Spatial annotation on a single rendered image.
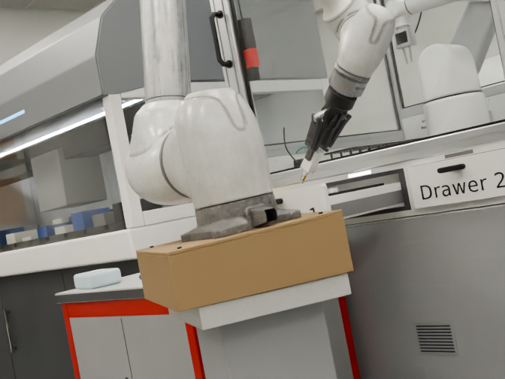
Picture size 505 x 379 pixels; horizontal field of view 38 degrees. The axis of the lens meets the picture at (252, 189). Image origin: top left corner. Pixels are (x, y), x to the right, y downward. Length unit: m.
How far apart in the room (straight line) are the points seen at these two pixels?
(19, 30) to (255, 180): 5.06
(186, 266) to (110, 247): 1.39
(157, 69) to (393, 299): 0.95
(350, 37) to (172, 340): 0.84
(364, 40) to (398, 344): 0.86
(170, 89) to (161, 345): 0.67
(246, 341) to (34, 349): 2.18
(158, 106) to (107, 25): 1.12
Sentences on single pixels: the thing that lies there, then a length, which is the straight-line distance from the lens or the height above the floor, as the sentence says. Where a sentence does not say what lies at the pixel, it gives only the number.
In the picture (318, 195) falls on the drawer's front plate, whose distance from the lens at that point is 1.73.
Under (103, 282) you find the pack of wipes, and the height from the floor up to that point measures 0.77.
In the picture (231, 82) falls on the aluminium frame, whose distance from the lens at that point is 2.39.
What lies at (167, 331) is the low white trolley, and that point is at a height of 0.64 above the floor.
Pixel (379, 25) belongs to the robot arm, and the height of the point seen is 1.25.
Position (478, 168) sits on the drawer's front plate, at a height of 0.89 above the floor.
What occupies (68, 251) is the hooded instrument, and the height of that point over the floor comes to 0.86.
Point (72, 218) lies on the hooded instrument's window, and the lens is 2.80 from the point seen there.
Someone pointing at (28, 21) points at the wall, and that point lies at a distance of 6.34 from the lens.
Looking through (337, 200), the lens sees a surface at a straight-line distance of 1.78.
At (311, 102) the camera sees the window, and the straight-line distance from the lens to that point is 2.18.
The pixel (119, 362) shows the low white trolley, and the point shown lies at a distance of 2.04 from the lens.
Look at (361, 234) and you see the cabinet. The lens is 2.10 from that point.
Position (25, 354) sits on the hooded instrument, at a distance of 3.49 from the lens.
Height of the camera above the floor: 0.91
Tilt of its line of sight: 1 degrees up
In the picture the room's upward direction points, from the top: 11 degrees counter-clockwise
